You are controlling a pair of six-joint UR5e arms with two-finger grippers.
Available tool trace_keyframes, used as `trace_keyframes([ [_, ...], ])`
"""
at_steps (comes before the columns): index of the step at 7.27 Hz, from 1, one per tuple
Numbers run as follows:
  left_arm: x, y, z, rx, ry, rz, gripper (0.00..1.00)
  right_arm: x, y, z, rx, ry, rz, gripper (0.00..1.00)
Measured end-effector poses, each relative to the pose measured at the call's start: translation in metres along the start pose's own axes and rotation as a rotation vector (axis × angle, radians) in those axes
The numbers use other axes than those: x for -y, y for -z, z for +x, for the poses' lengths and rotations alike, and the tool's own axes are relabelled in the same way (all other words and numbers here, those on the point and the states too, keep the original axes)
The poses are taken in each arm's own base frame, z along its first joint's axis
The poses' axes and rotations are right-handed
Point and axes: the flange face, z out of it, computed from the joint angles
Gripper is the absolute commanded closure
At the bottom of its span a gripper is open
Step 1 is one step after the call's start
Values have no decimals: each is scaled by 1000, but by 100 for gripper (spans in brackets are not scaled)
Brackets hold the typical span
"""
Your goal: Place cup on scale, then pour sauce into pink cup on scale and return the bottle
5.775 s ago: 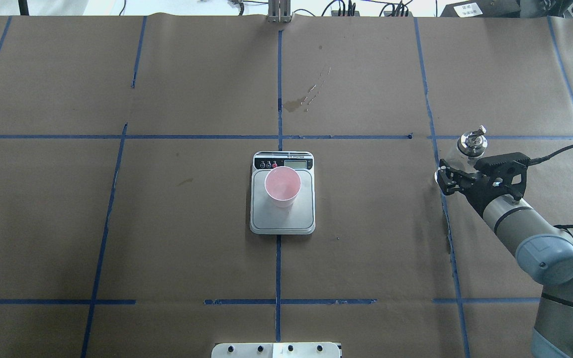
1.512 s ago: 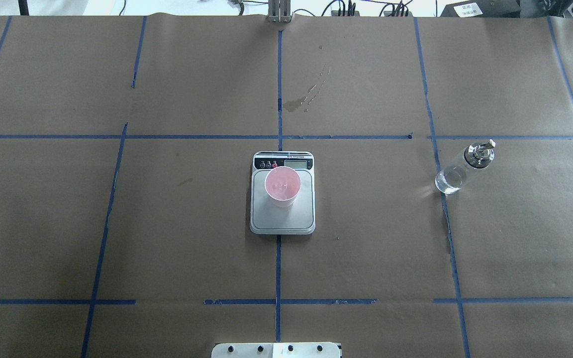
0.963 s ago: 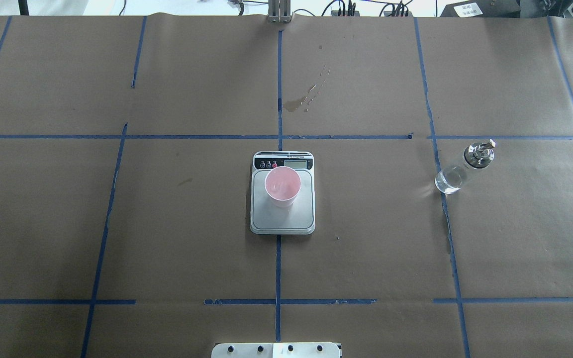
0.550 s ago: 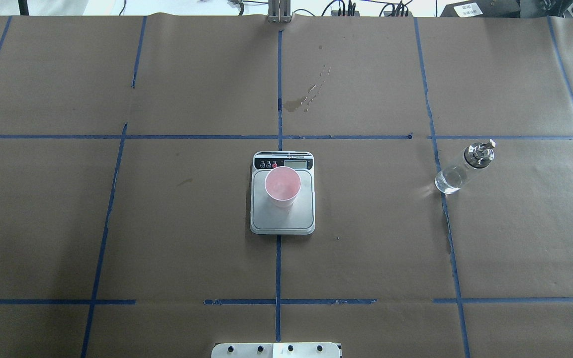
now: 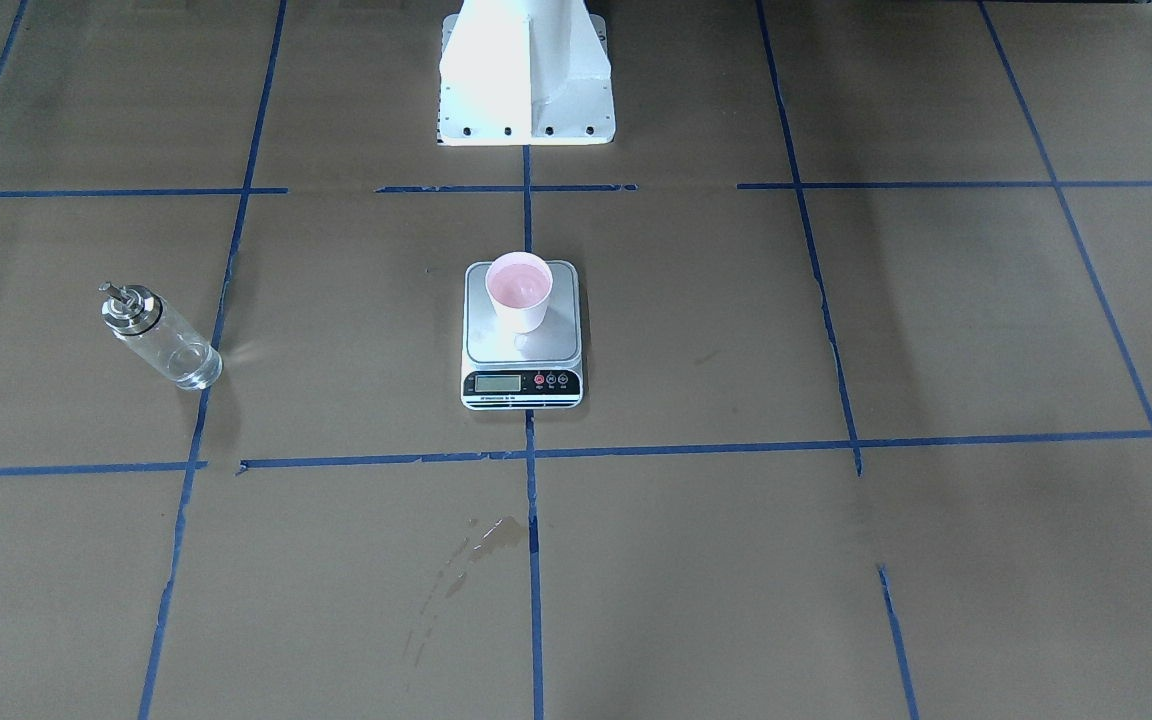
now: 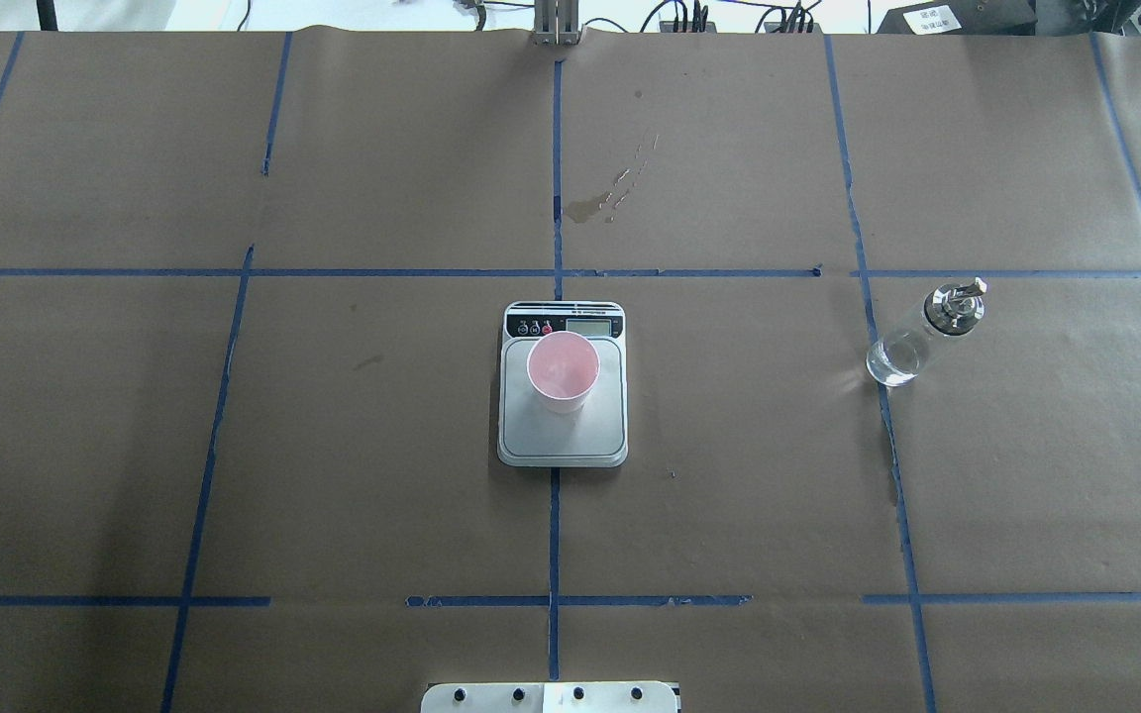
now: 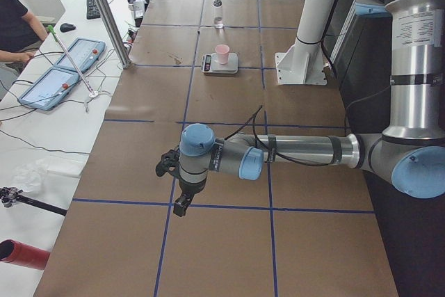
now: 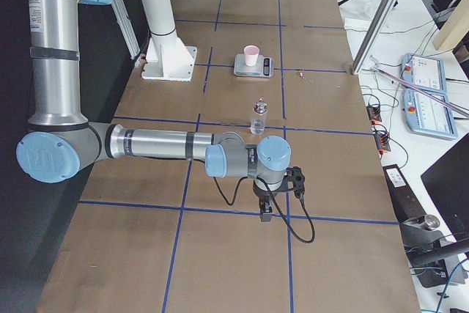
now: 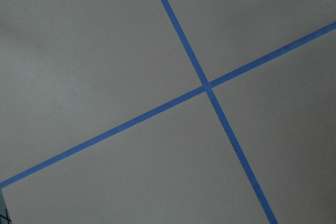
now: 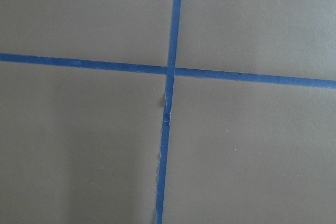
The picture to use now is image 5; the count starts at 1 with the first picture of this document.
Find pink plastic cup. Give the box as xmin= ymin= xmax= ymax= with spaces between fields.
xmin=484 ymin=252 xmax=554 ymax=334

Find glass sauce dispenser bottle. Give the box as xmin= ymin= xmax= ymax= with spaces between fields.
xmin=99 ymin=281 xmax=223 ymax=391

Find digital kitchen scale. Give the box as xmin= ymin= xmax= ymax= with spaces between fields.
xmin=460 ymin=260 xmax=585 ymax=411

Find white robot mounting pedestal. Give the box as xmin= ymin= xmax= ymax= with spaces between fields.
xmin=435 ymin=1 xmax=617 ymax=147

